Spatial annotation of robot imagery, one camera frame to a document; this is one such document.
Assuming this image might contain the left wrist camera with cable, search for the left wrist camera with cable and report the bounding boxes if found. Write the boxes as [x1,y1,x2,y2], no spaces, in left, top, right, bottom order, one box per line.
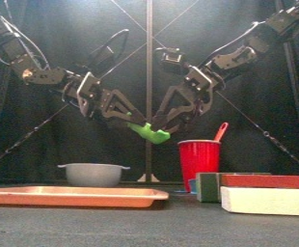
[87,28,131,75]

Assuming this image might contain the white block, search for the white block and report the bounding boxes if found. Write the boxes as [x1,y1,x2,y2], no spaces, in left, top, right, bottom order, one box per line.
[219,185,299,217]

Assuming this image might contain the grey bowl with handles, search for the grey bowl with handles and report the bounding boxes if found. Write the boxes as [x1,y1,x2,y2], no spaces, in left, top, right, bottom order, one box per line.
[56,162,131,188]

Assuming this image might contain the small blue object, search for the small blue object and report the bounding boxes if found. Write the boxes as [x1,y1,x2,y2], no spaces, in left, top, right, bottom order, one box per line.
[187,178,199,195]

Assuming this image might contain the red block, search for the red block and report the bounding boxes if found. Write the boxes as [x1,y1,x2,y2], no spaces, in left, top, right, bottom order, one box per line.
[219,174,299,190]

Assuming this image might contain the vertical metal frame pole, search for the vertical metal frame pole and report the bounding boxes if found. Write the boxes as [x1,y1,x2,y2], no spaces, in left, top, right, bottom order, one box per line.
[136,0,161,183]

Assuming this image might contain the green block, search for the green block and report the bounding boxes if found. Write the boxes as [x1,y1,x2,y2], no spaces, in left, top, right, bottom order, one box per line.
[195,172,223,204]

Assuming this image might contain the orange plastic tray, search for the orange plastic tray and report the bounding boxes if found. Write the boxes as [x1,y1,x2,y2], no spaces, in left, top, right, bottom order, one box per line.
[0,185,169,208]

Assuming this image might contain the red orange plastic spoon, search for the red orange plastic spoon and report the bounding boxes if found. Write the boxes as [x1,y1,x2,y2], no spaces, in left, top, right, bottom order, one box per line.
[212,122,229,143]

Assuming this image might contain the green toy pea pod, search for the green toy pea pod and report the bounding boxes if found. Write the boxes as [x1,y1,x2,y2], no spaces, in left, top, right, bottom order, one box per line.
[127,112,172,146]

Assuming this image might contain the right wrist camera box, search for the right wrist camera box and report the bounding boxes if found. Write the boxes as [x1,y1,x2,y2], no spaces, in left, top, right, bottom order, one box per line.
[155,46,188,75]

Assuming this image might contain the red plastic cup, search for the red plastic cup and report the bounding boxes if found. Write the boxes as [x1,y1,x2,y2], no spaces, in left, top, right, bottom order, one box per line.
[176,139,223,193]

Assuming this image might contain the diagonal frame brace wire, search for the diagonal frame brace wire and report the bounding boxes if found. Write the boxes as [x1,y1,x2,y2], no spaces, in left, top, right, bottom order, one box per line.
[109,0,299,177]
[0,0,200,171]

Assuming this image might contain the black frame post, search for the black frame post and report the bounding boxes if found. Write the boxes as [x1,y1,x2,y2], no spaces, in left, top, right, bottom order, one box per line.
[275,0,299,163]

